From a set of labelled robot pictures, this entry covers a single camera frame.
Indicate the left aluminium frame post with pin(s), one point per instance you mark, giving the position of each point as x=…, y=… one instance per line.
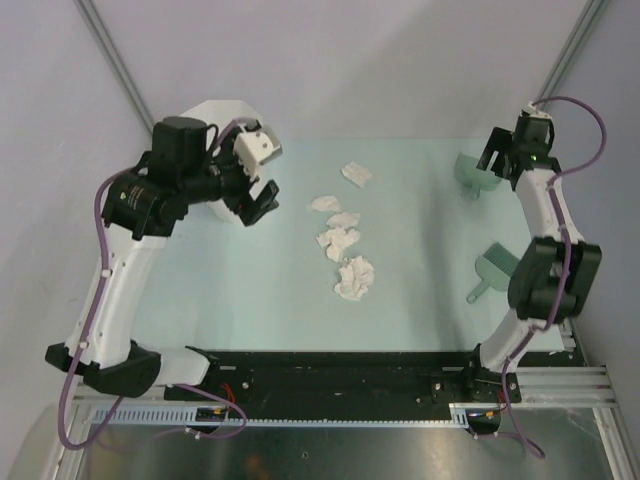
x=102, y=37

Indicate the right aluminium side rail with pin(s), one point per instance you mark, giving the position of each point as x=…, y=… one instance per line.
x=564, y=380

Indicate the white faceted waste bin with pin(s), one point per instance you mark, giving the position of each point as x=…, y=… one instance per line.
x=224, y=119

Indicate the green hand brush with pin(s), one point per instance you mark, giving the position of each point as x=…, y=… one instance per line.
x=495, y=268

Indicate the green plastic dustpan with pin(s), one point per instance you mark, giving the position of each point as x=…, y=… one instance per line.
x=474, y=180

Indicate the large bottom paper scrap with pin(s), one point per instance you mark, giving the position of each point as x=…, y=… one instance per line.
x=356, y=276

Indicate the grey slotted cable duct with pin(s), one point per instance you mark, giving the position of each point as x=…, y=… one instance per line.
x=209, y=416

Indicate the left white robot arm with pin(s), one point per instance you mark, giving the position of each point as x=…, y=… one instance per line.
x=101, y=349

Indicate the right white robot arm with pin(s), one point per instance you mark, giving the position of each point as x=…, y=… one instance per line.
x=557, y=270

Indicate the aluminium frame post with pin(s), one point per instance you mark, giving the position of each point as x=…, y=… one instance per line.
x=102, y=37
x=576, y=42

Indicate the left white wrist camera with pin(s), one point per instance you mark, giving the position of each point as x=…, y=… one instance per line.
x=256, y=148

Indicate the right aluminium frame post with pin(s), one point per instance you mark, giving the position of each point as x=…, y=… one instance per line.
x=576, y=42

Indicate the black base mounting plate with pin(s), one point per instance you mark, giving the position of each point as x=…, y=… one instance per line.
x=396, y=385

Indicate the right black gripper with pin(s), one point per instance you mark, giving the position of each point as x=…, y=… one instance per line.
x=500, y=140

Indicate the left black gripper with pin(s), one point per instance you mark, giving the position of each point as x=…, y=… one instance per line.
x=267, y=199

